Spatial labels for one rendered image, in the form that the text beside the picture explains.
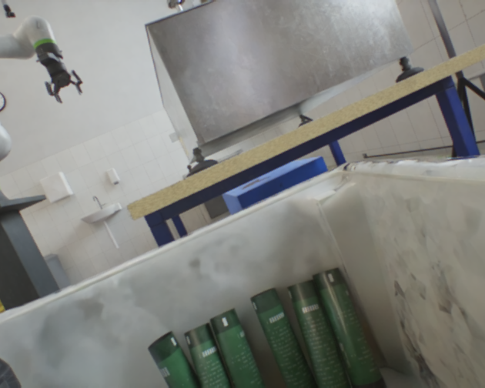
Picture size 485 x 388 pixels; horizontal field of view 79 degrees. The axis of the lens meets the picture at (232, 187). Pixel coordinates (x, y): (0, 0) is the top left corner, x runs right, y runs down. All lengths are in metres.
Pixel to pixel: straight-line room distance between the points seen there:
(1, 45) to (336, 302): 1.53
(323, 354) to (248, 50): 0.49
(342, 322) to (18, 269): 1.05
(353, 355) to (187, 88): 0.46
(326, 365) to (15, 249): 1.03
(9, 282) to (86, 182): 3.48
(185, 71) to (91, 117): 4.16
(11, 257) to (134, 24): 4.21
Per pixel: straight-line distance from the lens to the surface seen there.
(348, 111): 0.55
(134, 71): 4.76
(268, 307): 0.35
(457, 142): 0.85
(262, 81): 0.59
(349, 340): 0.36
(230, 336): 0.36
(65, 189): 4.58
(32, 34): 1.61
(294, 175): 1.31
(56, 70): 1.53
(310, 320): 0.35
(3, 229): 1.21
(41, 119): 4.91
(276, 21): 0.64
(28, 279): 1.21
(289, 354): 0.36
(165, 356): 0.37
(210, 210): 3.79
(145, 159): 4.48
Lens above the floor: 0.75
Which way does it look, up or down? 5 degrees down
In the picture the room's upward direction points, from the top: 24 degrees counter-clockwise
